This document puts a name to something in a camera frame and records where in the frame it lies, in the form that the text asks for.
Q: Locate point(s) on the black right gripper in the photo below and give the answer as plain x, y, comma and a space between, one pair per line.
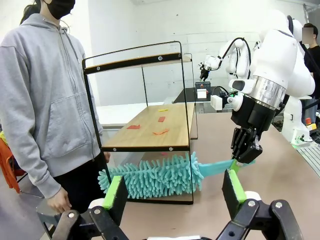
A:
255, 117

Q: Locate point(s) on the grey metal chair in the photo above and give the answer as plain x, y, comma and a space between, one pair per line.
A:
47, 217

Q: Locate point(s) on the black face mask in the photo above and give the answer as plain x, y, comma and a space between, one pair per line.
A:
60, 8

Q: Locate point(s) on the person's right forearm grey sleeve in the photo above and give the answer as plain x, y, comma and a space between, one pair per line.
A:
37, 165

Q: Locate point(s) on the person's left hand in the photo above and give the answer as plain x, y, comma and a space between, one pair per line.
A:
107, 156

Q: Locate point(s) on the red emergency stop button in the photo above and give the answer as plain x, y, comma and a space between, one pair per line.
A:
308, 120

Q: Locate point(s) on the yellow paper scrap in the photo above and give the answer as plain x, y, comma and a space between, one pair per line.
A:
163, 109

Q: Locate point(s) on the curled red paper scrap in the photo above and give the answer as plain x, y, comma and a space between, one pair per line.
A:
161, 132

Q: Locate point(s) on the person in black clothes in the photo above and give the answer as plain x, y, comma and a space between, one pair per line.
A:
312, 65

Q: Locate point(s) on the person's right hand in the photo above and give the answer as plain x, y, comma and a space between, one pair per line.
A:
60, 202

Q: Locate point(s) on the black table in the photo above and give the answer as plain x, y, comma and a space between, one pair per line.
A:
185, 96

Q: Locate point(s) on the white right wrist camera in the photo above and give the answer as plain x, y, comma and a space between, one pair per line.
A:
216, 102

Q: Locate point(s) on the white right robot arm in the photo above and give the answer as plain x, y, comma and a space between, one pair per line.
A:
275, 50

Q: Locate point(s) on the person in grey hoodie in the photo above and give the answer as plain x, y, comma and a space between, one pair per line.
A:
50, 87

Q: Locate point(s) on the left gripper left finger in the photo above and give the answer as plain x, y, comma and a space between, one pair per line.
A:
117, 200

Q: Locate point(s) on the small white robot arm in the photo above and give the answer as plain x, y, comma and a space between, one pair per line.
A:
235, 57

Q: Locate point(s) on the white box with red button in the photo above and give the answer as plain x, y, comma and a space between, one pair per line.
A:
202, 94

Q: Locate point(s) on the black crate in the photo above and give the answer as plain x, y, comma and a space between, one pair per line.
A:
202, 84

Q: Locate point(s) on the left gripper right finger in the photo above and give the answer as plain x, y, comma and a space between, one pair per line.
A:
233, 195

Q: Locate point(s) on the black frame wooden shelf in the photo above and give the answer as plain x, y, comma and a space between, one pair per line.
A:
175, 135

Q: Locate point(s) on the rectangular red paper scrap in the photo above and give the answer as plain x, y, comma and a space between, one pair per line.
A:
161, 119

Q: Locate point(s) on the teal microfibre duster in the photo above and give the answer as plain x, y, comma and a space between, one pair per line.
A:
155, 177

